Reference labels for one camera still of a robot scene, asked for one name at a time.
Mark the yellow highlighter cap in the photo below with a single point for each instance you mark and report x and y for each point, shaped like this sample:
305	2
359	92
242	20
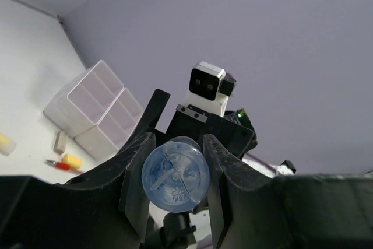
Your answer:
71	160

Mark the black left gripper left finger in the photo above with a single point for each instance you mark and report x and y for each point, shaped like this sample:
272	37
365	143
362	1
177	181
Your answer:
105	207

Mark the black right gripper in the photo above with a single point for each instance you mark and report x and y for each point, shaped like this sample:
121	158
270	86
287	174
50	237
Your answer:
234	130

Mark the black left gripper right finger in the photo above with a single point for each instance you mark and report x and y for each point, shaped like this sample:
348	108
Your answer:
250	210

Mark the red gel pen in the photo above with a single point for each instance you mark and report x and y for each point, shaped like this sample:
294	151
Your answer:
62	166

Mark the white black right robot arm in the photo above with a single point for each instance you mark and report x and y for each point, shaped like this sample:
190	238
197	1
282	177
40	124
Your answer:
177	231

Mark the yellow highlighter pen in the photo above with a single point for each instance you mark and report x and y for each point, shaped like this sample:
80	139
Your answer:
7	145

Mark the white divided organizer box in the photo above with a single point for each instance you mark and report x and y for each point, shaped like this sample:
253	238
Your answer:
96	110

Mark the beige eraser stick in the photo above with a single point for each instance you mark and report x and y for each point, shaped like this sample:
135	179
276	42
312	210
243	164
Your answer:
60	143

